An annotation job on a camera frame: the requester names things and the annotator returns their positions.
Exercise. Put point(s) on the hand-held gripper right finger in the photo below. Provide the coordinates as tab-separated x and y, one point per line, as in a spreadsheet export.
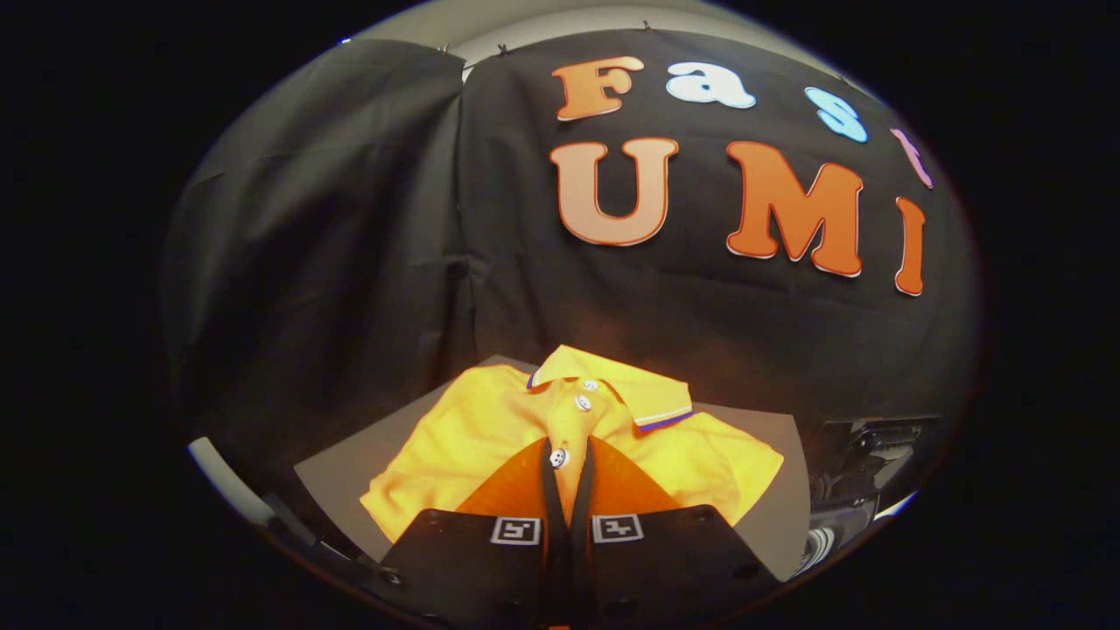
665	569

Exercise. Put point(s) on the black backdrop cloth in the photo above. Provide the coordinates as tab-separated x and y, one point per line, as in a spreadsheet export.
612	306

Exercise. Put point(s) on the grey stand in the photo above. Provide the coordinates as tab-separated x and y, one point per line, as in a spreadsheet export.
350	468

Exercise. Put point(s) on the white curved bar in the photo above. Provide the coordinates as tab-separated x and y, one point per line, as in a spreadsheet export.
223	477

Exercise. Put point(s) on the yellow polo shirt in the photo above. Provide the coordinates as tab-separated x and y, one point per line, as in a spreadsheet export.
472	437

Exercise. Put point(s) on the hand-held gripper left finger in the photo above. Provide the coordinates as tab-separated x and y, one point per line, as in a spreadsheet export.
472	569

